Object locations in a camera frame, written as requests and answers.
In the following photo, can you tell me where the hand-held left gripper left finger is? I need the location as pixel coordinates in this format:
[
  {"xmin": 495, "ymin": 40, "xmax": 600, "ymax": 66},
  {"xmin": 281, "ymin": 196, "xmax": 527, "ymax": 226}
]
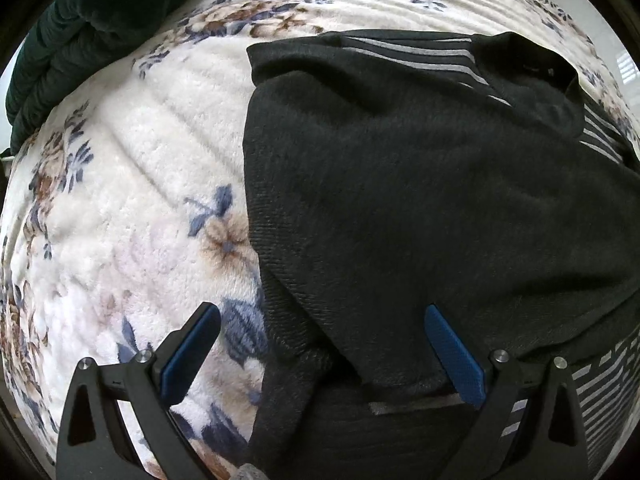
[{"xmin": 56, "ymin": 302, "xmax": 222, "ymax": 480}]

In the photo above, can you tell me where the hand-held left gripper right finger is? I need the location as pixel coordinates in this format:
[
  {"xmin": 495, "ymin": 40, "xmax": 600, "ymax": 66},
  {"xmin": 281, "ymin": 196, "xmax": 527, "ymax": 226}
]
[{"xmin": 424, "ymin": 304, "xmax": 590, "ymax": 480}]

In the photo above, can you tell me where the black sweater with grey stripes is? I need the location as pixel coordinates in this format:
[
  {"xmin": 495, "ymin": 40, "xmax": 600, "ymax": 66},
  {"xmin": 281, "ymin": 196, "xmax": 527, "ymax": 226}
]
[{"xmin": 242, "ymin": 30, "xmax": 640, "ymax": 480}]

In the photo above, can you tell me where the floral plush blanket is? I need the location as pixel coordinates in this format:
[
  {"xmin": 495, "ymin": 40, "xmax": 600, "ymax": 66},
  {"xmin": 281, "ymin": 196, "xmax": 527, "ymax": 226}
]
[{"xmin": 0, "ymin": 0, "xmax": 640, "ymax": 480}]

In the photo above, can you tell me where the folded teal quilt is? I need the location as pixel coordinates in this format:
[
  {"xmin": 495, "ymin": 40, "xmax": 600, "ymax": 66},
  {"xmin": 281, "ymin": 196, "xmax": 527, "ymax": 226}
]
[{"xmin": 6, "ymin": 0, "xmax": 251, "ymax": 153}]

